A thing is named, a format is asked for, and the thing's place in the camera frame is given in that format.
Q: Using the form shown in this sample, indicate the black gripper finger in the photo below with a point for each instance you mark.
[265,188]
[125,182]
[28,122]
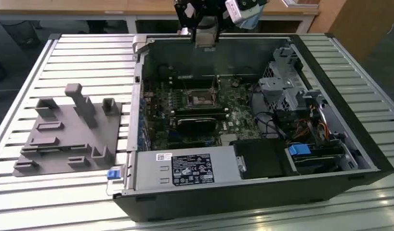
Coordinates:
[194,33]
[218,31]

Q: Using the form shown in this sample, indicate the CPU silver top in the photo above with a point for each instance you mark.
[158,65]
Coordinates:
[206,38]

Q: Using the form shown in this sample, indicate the CPU socket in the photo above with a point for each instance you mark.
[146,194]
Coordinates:
[199,99]

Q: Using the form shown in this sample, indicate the blue expansion slot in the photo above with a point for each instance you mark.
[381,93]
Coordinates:
[174,132]

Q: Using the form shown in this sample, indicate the black expansion slot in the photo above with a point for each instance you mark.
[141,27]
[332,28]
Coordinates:
[187,145]

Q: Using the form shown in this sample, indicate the black drive bay cover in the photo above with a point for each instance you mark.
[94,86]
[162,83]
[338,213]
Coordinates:
[261,158]

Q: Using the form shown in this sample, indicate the coin cell battery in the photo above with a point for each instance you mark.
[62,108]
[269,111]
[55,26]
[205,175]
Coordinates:
[235,82]

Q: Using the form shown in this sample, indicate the white book stack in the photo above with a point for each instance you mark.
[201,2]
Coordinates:
[294,2]

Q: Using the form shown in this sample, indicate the person dark legs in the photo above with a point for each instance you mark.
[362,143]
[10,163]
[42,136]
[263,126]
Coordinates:
[98,26]

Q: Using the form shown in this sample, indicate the silver drive cage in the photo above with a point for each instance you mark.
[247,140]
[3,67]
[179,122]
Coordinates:
[280,96]

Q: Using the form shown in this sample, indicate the green RAM stick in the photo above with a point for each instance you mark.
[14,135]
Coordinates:
[199,114]

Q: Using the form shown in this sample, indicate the green motherboard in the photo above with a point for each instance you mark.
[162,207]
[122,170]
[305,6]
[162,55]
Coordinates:
[242,118]

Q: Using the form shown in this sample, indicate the black graphics card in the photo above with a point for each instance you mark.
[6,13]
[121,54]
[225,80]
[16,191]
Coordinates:
[197,125]

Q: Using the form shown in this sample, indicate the wooden desk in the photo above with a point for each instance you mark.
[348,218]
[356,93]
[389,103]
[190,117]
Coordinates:
[71,6]

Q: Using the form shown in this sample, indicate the wooden cabinet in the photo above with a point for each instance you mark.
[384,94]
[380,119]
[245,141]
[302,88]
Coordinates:
[361,24]

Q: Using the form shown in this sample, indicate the silver chipset heatsink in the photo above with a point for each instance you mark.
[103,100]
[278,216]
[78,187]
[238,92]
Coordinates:
[229,139]

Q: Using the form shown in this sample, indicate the black mesh bin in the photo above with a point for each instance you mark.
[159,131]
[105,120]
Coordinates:
[20,33]

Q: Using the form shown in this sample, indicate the blue disk carrier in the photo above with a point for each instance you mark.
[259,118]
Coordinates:
[300,150]

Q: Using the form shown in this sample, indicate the silver power supply unit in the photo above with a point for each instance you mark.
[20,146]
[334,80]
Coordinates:
[151,173]

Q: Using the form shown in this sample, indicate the grey parts rack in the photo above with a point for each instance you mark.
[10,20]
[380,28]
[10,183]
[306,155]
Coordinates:
[71,146]

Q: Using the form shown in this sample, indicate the blue case latch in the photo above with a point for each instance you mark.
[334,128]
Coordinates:
[113,175]

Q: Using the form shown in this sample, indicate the disk bay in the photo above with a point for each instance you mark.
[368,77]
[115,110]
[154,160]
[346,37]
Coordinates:
[318,166]

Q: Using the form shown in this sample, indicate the black PC case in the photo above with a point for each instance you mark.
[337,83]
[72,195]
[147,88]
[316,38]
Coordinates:
[215,207]

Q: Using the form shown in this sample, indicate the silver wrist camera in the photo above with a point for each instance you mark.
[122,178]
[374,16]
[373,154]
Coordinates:
[234,12]

